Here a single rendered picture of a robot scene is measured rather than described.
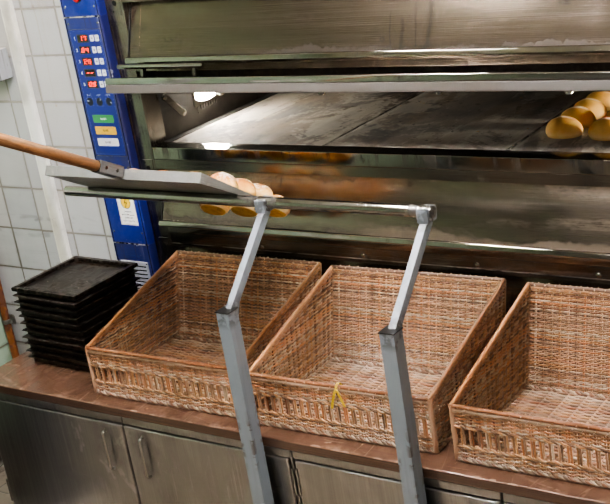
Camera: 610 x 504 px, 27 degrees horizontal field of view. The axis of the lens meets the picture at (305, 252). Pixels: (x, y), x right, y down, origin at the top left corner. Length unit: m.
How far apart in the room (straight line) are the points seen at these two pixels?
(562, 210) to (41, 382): 1.67
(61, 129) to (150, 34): 0.56
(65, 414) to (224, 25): 1.24
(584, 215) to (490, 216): 0.26
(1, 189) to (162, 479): 1.35
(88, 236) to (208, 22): 0.98
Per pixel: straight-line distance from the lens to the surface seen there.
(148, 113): 3.92
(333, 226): 3.58
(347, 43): 3.37
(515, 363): 3.28
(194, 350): 3.87
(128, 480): 3.77
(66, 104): 4.14
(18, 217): 4.50
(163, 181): 3.23
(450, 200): 3.38
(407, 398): 2.93
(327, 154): 3.52
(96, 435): 3.77
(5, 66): 4.26
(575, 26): 3.06
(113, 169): 3.30
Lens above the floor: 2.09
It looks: 19 degrees down
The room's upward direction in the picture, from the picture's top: 10 degrees counter-clockwise
